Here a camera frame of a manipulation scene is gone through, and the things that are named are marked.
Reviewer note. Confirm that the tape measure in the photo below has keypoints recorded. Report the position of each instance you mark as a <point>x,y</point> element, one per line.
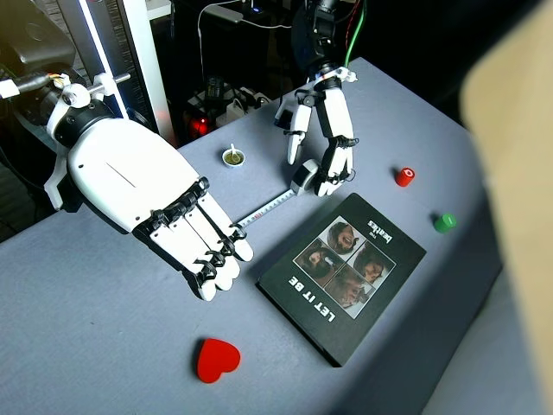
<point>304,175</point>

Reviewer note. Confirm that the red cylinder block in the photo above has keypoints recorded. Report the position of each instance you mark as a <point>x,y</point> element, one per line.
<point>404,177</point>

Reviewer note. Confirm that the grey table cloth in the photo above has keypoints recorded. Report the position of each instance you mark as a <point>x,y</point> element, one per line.
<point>129,324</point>

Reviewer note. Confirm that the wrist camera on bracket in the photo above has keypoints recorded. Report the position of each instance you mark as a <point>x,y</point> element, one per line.
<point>283,119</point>
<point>54,186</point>

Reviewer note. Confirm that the green cylinder block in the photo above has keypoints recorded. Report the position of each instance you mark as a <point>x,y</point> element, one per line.
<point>445,223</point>

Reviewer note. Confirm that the black power adapter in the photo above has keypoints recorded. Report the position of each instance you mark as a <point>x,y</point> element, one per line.
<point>214,88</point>

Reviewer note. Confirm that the blurred beige board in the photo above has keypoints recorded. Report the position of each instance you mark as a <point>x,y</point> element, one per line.
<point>518,173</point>

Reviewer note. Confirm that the black Beatles album cover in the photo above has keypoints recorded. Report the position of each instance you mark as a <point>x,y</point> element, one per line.
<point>380,302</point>

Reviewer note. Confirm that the small cup with spoon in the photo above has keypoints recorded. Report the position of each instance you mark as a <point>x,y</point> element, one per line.
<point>233,161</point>

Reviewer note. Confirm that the red heart block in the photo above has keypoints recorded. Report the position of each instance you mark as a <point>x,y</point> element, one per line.
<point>218,361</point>

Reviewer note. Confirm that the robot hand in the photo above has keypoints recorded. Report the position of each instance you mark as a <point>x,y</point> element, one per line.
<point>138,173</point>
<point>337,112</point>

